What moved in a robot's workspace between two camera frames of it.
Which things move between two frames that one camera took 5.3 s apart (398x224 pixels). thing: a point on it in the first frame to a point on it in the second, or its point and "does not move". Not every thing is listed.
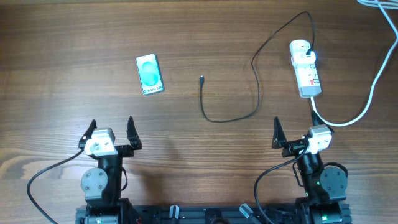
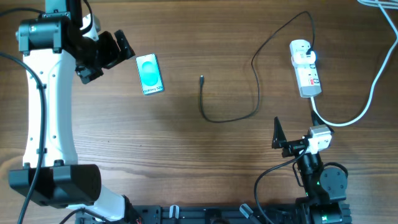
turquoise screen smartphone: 150,74 does not move
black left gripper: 126,150 to 113,53
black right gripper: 280,140 does not move
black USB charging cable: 255,73 does not move
